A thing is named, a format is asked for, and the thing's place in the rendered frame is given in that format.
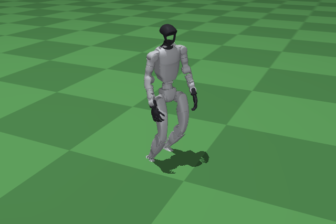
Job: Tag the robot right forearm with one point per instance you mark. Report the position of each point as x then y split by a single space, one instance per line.
149 90

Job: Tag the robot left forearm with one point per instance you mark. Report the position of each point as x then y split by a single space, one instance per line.
190 81

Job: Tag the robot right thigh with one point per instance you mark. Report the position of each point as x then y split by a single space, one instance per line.
162 126

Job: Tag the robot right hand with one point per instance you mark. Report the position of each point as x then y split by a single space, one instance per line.
156 113

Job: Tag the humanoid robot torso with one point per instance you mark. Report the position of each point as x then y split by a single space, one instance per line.
166 70

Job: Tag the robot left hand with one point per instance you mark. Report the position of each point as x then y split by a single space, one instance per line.
194 98

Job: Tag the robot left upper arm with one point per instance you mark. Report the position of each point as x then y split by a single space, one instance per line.
184 59

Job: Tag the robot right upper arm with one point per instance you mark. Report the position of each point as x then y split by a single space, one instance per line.
152 58

